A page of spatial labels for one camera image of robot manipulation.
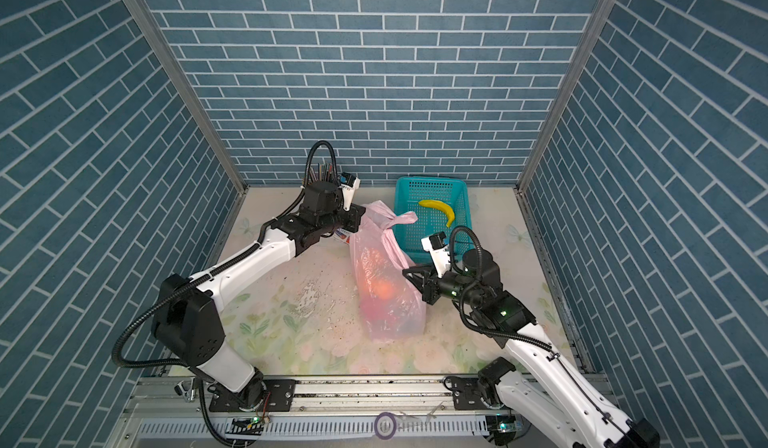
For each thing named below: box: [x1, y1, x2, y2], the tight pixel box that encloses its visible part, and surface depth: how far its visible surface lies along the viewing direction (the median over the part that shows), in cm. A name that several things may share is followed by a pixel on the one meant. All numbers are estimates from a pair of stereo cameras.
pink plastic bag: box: [349, 201, 426, 341], surface depth 80 cm
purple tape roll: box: [374, 412, 397, 440], surface depth 71 cm
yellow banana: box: [418, 200, 455, 228], surface depth 116 cm
